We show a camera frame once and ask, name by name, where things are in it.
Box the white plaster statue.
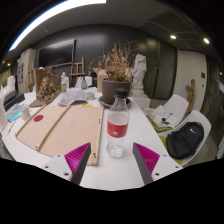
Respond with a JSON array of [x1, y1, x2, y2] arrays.
[[129, 53, 152, 110]]

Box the white mug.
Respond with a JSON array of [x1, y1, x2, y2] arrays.
[[20, 105, 32, 122]]

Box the white plastic chair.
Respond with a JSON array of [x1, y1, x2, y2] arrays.
[[146, 94, 190, 129], [158, 109, 212, 167], [74, 75, 94, 89]]

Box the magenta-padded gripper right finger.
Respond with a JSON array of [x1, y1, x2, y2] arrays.
[[132, 142, 184, 186]]

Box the crumpled newspaper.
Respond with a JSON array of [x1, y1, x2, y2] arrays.
[[57, 89, 88, 107]]

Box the wooden easel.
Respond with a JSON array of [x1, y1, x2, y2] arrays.
[[27, 63, 37, 92], [68, 56, 87, 88]]

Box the white paper bag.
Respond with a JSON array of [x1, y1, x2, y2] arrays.
[[0, 98, 8, 133]]

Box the black backpack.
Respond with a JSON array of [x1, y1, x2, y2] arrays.
[[165, 121, 205, 160]]

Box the small glass jar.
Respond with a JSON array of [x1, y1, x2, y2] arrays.
[[85, 91, 97, 101]]

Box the brown cardboard box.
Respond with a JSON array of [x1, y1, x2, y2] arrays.
[[93, 67, 109, 93]]

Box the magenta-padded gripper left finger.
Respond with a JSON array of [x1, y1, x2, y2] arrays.
[[41, 142, 92, 186]]

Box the light plywood board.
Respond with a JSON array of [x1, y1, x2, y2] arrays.
[[14, 103, 105, 167]]

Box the colourful book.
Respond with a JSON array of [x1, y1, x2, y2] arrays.
[[4, 103, 26, 123]]

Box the clear bottle with red label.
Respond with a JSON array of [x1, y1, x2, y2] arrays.
[[105, 88, 131, 159]]

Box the black box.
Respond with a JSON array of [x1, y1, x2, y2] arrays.
[[2, 89, 26, 113]]

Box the white plaster bust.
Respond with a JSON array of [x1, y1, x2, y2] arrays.
[[60, 71, 70, 90]]

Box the dried plant in grey pot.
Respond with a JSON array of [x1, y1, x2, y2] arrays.
[[89, 39, 141, 109]]

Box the white cabinet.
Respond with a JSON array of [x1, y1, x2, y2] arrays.
[[16, 48, 37, 94]]

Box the wooden figure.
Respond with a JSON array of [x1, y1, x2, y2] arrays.
[[185, 78, 196, 116]]

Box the black wall screen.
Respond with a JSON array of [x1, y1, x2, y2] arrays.
[[37, 39, 76, 69]]

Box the flat round red coaster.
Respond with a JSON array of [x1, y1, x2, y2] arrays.
[[33, 114, 45, 123]]

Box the dark double door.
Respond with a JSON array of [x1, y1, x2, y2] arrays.
[[144, 38, 178, 101]]

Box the grey glass bottle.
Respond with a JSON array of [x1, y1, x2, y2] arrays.
[[80, 75, 88, 90]]

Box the stack of papers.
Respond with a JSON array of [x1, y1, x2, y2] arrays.
[[148, 105, 178, 132]]

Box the long white ceiling light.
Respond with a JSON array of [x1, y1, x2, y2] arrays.
[[8, 0, 108, 53]]

